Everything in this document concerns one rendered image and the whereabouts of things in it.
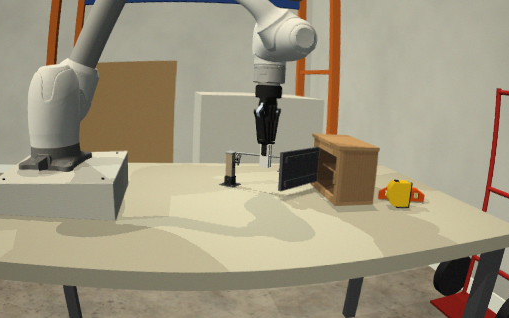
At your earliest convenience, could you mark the brown wooden cabinet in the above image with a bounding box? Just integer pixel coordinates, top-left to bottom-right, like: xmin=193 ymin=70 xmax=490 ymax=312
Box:
xmin=277 ymin=134 xmax=380 ymax=206

